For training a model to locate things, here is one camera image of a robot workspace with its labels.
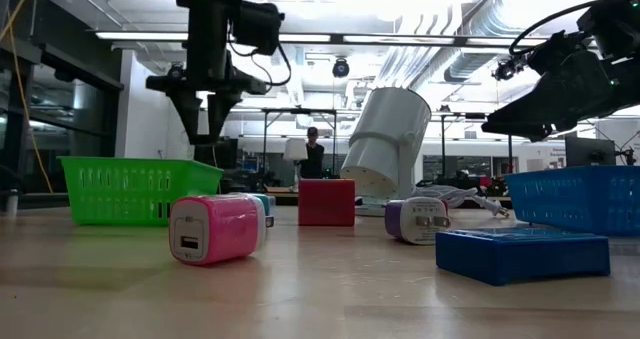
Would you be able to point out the black metal frame stand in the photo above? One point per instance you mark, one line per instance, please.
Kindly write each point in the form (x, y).
(300, 111)

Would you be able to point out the black aluminium table frame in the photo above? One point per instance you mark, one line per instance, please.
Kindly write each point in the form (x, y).
(285, 200)

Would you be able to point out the person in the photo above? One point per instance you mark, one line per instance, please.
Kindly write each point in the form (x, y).
(312, 159)

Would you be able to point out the silver ventilation duct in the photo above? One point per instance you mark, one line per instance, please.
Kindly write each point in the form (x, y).
(480, 24)

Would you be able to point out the white spot lamp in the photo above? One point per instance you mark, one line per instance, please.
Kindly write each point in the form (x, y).
(385, 129)

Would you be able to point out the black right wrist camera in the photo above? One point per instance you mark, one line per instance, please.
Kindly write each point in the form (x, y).
(506, 71)

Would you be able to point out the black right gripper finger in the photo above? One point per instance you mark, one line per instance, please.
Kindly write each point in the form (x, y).
(525, 132)
(530, 111)

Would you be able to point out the pink and white charger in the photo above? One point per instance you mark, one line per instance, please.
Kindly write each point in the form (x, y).
(225, 226)

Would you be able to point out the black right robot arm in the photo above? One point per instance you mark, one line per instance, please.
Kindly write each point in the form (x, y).
(620, 29)

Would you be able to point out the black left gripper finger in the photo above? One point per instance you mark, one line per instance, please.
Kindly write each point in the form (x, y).
(217, 111)
(192, 114)

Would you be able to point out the cyan and white charger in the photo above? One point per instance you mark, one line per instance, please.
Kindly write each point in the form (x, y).
(269, 204)

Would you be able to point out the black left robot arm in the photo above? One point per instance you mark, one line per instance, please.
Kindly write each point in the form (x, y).
(207, 29)

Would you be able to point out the black ceiling camera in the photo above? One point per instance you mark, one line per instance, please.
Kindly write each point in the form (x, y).
(341, 69)
(175, 72)

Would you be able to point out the purple and white charger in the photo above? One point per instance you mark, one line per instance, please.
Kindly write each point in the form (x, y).
(415, 221)

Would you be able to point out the dark blue adapter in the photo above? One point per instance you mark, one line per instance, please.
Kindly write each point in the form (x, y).
(520, 259)

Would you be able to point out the white cylinder post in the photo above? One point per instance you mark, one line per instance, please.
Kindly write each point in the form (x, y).
(12, 204)

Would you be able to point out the green plastic basket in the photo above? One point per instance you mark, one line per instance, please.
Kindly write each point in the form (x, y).
(125, 189)

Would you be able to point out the blue plastic basket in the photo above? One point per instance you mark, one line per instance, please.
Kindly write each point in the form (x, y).
(575, 199)

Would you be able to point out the white shade table lamp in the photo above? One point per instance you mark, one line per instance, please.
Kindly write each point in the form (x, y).
(295, 149)

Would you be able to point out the narrow red charger block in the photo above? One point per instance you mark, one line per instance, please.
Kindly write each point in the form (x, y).
(325, 201)

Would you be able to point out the LED light strip bar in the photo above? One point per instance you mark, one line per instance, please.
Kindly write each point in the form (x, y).
(150, 36)

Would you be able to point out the black monitor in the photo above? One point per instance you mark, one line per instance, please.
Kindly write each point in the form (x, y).
(590, 149)
(227, 155)

